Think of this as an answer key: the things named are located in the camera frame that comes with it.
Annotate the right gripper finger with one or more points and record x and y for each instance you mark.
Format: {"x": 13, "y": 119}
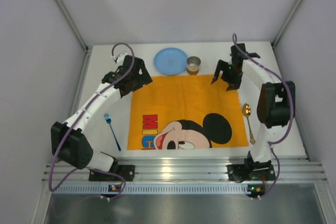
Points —
{"x": 233, "y": 86}
{"x": 222, "y": 66}

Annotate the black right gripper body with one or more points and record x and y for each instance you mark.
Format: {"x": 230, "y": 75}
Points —
{"x": 226, "y": 74}

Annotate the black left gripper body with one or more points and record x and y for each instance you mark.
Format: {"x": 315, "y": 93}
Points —
{"x": 139, "y": 74}

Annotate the orange cartoon mouse cloth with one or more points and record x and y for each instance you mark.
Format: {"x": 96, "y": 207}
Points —
{"x": 186, "y": 113}

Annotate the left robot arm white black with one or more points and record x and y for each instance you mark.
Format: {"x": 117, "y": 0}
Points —
{"x": 71, "y": 141}

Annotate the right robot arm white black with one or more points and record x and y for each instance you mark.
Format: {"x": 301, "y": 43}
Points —
{"x": 275, "y": 111}

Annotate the gold ornate spoon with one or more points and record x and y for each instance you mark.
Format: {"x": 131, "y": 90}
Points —
{"x": 246, "y": 110}

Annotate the small metal cup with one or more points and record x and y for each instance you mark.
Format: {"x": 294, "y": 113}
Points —
{"x": 193, "y": 65}

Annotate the blue plastic plate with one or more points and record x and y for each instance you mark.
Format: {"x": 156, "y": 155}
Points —
{"x": 170, "y": 61}

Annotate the blue metal fork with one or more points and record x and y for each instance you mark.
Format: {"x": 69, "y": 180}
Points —
{"x": 108, "y": 120}

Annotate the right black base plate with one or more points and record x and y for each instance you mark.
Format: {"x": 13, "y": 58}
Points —
{"x": 240, "y": 172}

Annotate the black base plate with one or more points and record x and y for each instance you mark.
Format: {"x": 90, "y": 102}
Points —
{"x": 240, "y": 172}
{"x": 125, "y": 171}

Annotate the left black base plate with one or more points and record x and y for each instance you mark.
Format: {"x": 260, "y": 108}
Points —
{"x": 125, "y": 171}

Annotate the aluminium mounting rail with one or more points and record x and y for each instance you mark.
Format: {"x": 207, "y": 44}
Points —
{"x": 175, "y": 170}

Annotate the left aluminium frame post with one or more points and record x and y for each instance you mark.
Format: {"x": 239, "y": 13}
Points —
{"x": 71, "y": 23}

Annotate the aluminium frame post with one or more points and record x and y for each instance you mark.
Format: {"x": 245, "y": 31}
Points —
{"x": 71, "y": 23}
{"x": 285, "y": 25}

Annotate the right aluminium frame post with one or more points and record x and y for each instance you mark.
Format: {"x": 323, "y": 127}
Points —
{"x": 285, "y": 25}

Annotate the slotted grey cable duct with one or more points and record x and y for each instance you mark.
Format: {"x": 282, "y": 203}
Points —
{"x": 155, "y": 189}

